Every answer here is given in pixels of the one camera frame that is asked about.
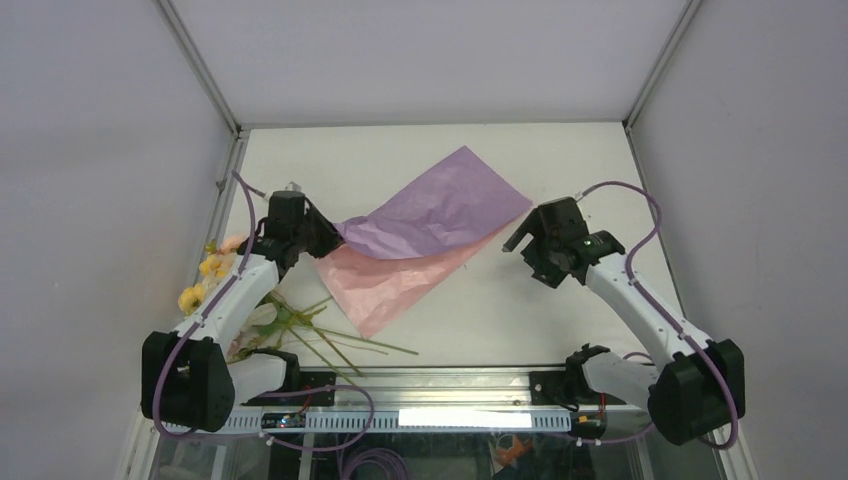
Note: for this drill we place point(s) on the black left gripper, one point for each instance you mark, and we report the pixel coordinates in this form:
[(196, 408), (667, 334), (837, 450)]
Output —
[(331, 237)]

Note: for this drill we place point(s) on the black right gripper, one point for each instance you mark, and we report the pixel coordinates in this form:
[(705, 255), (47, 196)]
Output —
[(544, 272)]

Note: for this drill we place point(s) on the purple wrapping paper sheet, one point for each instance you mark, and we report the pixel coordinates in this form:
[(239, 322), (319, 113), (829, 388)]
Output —
[(457, 202)]

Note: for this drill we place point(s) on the pink wrapping paper sheet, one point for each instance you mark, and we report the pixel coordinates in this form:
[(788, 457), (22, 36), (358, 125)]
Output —
[(374, 292)]

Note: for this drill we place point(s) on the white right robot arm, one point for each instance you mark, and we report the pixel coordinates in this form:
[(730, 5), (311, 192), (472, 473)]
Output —
[(692, 384)]

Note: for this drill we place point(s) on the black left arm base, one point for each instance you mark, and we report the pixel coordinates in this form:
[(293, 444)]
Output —
[(298, 387)]

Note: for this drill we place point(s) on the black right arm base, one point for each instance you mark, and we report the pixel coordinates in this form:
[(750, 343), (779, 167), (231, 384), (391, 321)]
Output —
[(566, 385)]

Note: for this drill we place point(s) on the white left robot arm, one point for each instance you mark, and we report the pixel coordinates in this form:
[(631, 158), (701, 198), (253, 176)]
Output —
[(205, 336)]

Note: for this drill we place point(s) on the aluminium mounting rail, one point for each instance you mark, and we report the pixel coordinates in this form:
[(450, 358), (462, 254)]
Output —
[(430, 384)]

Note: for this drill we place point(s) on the white slotted cable duct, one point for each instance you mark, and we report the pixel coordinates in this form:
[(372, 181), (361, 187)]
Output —
[(404, 420)]

